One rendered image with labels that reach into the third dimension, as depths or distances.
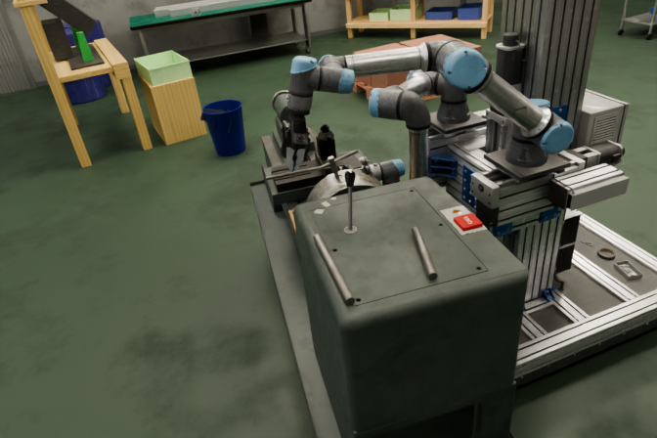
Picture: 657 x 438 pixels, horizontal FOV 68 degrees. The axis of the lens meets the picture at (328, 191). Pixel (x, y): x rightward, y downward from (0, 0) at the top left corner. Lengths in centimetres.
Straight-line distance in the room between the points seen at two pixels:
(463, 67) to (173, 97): 430
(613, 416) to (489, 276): 153
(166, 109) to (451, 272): 460
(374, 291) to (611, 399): 174
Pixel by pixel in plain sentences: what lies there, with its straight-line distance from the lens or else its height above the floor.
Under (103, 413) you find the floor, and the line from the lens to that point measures 289.
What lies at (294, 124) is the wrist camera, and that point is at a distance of 149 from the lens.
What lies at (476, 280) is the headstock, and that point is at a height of 125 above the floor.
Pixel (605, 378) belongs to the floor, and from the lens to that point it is 281.
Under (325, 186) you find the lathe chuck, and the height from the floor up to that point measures 122.
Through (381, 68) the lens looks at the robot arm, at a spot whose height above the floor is 159.
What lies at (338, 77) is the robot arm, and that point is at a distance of 149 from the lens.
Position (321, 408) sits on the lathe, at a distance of 188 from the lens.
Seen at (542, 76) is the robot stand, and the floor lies 142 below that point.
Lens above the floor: 205
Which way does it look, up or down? 30 degrees down
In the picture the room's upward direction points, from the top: 6 degrees counter-clockwise
